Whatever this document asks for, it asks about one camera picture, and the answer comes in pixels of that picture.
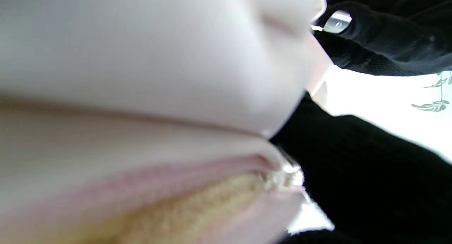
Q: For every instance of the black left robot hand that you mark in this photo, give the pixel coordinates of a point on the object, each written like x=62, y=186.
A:
x=388, y=35

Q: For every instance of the pink backpack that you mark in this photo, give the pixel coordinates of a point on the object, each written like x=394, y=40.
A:
x=141, y=113

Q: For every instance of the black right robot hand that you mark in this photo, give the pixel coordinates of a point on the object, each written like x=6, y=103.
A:
x=353, y=173

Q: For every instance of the small green plant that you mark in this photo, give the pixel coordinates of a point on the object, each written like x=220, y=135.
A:
x=434, y=102

